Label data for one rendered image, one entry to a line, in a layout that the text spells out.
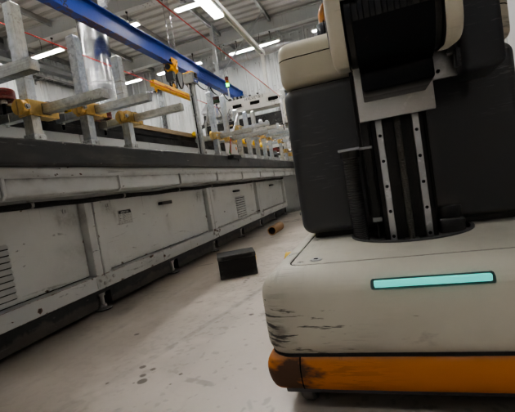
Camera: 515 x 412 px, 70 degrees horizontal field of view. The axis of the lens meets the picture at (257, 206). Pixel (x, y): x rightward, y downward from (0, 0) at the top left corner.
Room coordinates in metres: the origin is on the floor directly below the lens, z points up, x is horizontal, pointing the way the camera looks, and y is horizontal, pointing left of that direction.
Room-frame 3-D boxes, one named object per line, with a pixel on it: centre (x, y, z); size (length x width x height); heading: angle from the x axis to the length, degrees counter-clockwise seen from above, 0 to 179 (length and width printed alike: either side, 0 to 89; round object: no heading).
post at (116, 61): (1.69, 0.52, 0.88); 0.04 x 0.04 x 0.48; 72
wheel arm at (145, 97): (1.47, 0.54, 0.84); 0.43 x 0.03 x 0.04; 72
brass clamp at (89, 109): (1.47, 0.59, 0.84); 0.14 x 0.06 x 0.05; 162
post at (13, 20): (1.21, 0.67, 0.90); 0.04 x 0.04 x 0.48; 72
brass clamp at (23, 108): (1.23, 0.67, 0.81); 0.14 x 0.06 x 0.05; 162
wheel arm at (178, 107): (1.71, 0.46, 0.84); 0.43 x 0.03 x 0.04; 72
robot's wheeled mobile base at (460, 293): (0.92, -0.37, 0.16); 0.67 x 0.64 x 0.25; 162
